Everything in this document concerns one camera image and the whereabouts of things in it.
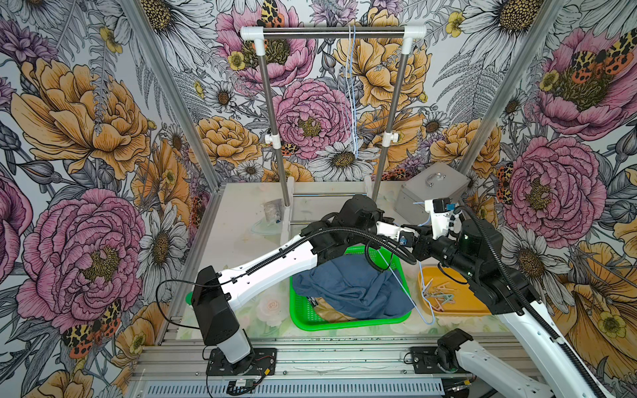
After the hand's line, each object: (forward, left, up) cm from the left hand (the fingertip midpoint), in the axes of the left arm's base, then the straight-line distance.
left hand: (385, 219), depth 71 cm
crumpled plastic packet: (+26, +38, -28) cm, 54 cm away
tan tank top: (-16, +16, -29) cm, 37 cm away
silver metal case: (+30, -29, -15) cm, 44 cm away
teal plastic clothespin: (-12, -24, -27) cm, 38 cm away
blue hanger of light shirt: (-19, -16, -31) cm, 40 cm away
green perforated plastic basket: (-16, +23, -31) cm, 42 cm away
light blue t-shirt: (-9, +9, -21) cm, 25 cm away
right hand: (-6, -3, +1) cm, 7 cm away
